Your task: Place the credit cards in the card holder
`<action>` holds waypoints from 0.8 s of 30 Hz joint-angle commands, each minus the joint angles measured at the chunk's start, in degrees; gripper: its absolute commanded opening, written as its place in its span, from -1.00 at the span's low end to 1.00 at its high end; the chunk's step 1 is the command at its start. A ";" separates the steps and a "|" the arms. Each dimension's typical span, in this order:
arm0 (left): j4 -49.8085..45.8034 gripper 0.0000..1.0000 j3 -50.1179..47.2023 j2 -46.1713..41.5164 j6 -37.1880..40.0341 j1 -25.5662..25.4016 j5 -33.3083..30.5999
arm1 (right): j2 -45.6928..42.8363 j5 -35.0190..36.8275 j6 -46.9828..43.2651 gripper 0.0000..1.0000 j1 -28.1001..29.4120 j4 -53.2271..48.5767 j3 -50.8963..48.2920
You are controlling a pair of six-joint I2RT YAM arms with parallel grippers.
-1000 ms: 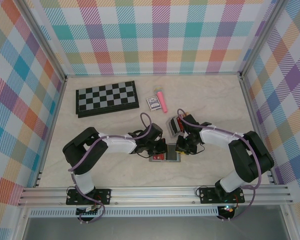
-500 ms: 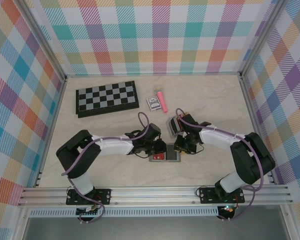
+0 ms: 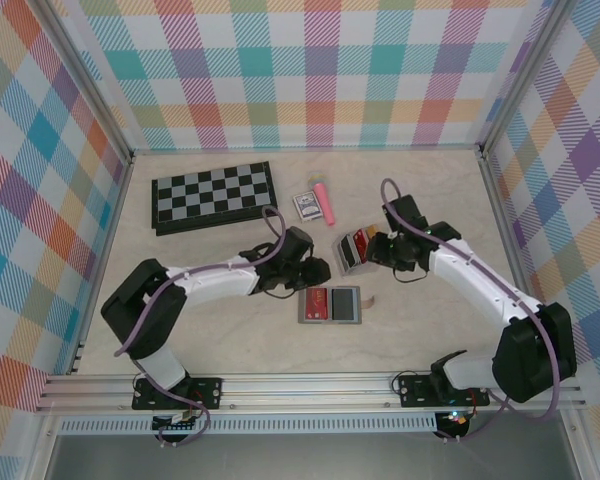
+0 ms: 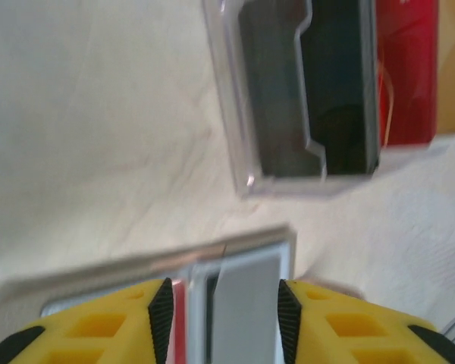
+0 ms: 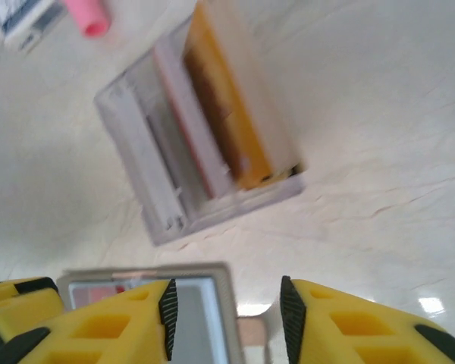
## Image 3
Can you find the red credit card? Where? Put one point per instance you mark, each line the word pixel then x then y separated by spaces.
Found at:
pixel 316 305

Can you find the grey card holder wallet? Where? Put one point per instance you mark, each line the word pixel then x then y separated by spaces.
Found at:
pixel 330 322

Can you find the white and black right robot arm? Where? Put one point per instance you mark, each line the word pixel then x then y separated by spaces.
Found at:
pixel 470 280

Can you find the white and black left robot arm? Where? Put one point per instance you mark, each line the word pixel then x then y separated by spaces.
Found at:
pixel 215 287

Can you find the stack of red cards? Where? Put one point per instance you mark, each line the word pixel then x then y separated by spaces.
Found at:
pixel 361 245

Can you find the stack of gold cards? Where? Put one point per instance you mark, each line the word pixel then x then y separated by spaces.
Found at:
pixel 372 231

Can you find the stack of black VIP cards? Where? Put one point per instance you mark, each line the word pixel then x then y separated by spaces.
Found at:
pixel 349 252

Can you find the blue playing card deck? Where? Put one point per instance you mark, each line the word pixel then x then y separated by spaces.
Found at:
pixel 307 206

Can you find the pink toy microphone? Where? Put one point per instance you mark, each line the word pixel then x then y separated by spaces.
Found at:
pixel 325 200

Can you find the black and grey chessboard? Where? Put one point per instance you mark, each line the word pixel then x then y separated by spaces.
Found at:
pixel 215 197

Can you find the small electronics module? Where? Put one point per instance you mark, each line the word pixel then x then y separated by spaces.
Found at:
pixel 455 419

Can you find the small green circuit board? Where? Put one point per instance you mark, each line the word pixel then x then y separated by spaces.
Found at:
pixel 177 425

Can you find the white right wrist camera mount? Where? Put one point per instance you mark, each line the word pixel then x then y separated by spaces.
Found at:
pixel 390 235

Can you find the aluminium side rail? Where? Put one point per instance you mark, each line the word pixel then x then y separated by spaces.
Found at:
pixel 111 225
pixel 507 225

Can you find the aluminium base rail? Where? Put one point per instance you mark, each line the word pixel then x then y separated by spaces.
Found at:
pixel 305 390

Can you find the aluminium back rail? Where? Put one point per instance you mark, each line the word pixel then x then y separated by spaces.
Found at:
pixel 305 149

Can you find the aluminium frame post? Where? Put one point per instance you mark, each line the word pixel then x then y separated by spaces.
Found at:
pixel 522 75
pixel 92 82

